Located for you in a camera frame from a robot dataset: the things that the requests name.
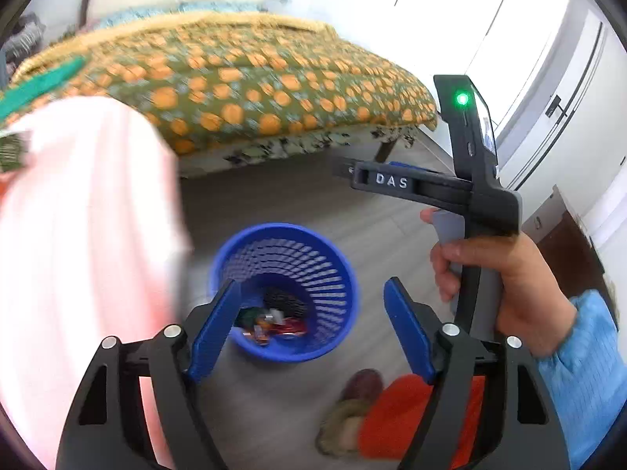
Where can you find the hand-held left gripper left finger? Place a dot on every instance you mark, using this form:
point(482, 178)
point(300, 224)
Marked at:
point(215, 328)

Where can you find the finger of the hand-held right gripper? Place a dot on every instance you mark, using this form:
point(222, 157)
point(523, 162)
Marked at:
point(341, 166)
point(392, 181)

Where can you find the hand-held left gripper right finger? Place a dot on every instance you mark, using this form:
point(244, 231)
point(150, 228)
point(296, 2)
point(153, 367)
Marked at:
point(406, 328)

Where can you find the green snack wrapper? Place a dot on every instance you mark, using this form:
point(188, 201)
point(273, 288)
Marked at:
point(248, 316)

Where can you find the crushed orange can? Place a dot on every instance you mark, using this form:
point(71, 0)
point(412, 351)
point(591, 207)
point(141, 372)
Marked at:
point(258, 335)

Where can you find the red foil wrapper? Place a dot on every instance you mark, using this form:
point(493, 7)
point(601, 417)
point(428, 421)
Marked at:
point(289, 327)

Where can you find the blue plastic mesh basket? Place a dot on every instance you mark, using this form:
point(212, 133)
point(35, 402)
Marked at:
point(294, 254)

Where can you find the person's right forearm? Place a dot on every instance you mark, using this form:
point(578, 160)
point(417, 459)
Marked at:
point(583, 377)

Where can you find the person's right hand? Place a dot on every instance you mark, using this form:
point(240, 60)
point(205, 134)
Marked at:
point(519, 284)

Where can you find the floral bed skirt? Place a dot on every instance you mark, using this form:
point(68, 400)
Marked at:
point(274, 149)

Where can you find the maroon fur-lined slipper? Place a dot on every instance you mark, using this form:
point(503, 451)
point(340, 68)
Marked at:
point(362, 387)

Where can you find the orange fleece trousers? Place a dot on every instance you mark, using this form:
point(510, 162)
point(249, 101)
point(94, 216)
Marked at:
point(401, 416)

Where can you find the dark brown wooden furniture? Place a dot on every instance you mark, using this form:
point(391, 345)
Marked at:
point(568, 245)

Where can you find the white wardrobe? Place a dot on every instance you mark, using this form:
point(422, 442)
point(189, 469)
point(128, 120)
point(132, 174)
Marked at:
point(392, 10)

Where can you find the teal patterned pillow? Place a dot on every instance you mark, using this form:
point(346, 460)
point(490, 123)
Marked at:
point(132, 17)
point(215, 7)

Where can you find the yellow blanket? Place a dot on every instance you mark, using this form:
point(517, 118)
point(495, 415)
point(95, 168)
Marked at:
point(196, 19)

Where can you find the green folded cloth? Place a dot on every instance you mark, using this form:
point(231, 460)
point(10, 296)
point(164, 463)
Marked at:
point(44, 85)

